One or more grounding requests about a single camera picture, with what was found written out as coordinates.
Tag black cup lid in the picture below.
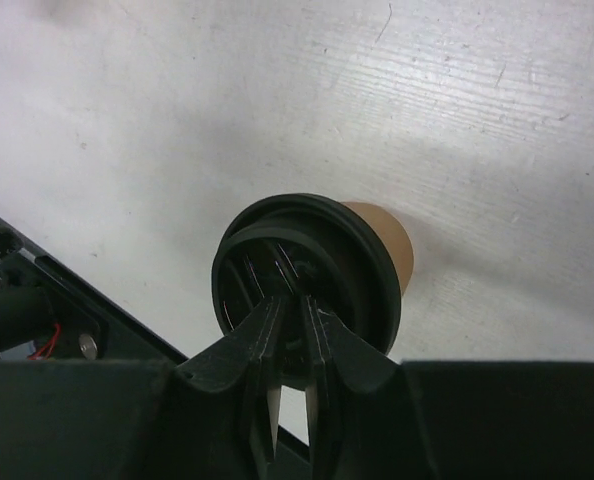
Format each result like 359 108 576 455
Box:
210 192 403 359

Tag single brown paper cup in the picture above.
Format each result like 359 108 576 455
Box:
343 201 414 295

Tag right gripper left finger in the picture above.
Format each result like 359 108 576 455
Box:
178 296 290 465

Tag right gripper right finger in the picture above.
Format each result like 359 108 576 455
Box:
300 296 402 479

